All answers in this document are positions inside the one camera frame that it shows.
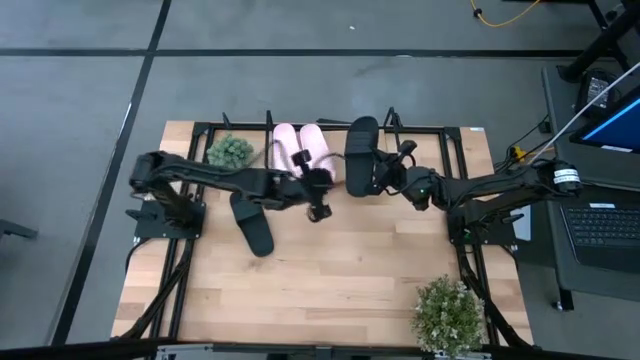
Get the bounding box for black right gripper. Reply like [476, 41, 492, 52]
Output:
[370, 139, 421, 199]

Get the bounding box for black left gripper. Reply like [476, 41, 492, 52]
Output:
[291, 148, 336, 225]

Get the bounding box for black slide sandal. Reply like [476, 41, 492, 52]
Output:
[228, 191, 275, 259]
[343, 115, 381, 198]

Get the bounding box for pink rubber slide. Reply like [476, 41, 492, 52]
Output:
[272, 122, 303, 177]
[298, 123, 337, 182]

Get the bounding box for small green potted plant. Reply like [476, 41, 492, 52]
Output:
[206, 132, 255, 170]

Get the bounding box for bushy pale flowering plant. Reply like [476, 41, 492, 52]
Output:
[412, 274, 486, 359]

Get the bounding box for silver aluminium bar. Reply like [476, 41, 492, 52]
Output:
[155, 343, 494, 360]

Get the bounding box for grey side desk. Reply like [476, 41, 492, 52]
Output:
[542, 62, 640, 194]

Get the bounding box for grey laptop desk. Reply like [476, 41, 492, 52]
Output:
[544, 179, 640, 311]

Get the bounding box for dark laptop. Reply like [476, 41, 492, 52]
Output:
[559, 202, 640, 275]

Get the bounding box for black power adapter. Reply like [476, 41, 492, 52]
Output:
[574, 69, 617, 115]

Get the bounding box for monitor with blue screen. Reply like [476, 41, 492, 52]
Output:
[569, 87, 640, 155]

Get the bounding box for black stand leg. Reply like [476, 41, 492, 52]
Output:
[557, 0, 640, 84]

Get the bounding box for grey furniture foot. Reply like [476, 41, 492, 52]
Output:
[0, 218, 39, 241]

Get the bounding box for wooden shoe shelf black frame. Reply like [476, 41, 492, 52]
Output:
[263, 107, 409, 184]

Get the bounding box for black floor cables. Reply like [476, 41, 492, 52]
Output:
[493, 115, 554, 176]

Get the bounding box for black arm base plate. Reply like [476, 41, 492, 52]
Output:
[446, 205, 519, 247]
[124, 199, 207, 240]

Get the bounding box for black metal rig frame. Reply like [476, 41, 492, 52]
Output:
[112, 112, 534, 360]

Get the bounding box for yellow cable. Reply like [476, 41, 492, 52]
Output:
[469, 0, 542, 29]

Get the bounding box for white cable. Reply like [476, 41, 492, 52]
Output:
[522, 59, 640, 174]

